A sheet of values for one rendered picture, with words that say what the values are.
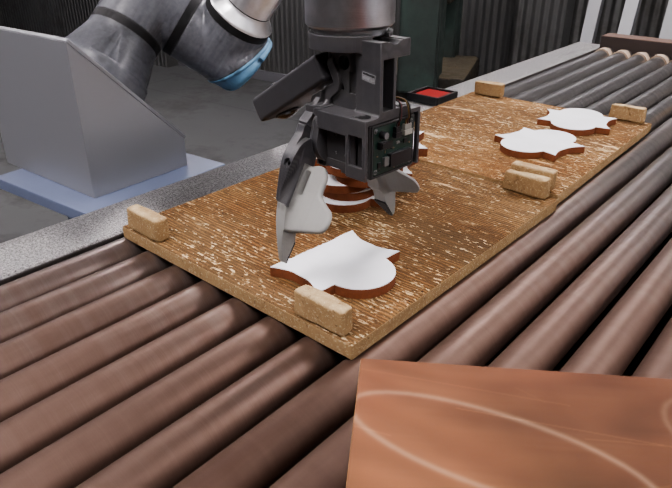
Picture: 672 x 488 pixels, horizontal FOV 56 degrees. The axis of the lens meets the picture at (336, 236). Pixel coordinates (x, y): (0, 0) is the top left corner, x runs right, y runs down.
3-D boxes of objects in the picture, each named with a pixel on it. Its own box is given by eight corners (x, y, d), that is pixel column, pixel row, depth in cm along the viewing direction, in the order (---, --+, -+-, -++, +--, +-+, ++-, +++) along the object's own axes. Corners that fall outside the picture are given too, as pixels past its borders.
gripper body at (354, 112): (362, 191, 53) (362, 42, 47) (294, 167, 58) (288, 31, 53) (419, 168, 58) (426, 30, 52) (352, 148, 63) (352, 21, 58)
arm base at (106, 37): (32, 45, 99) (65, -7, 100) (99, 98, 111) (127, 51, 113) (94, 61, 91) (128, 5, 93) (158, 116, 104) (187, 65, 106)
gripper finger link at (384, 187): (424, 228, 64) (391, 172, 58) (381, 211, 68) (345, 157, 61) (441, 204, 65) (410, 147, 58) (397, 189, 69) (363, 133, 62)
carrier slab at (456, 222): (123, 238, 74) (121, 225, 74) (348, 150, 102) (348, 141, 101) (351, 361, 54) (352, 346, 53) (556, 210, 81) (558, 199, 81)
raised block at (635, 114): (607, 118, 113) (610, 103, 111) (610, 116, 114) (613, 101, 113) (642, 124, 109) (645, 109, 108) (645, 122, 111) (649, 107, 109)
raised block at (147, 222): (127, 228, 73) (123, 206, 72) (141, 223, 74) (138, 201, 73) (157, 244, 70) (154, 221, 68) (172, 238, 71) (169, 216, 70)
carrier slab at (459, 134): (347, 149, 102) (347, 139, 102) (471, 98, 131) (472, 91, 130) (556, 206, 83) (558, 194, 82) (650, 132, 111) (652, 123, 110)
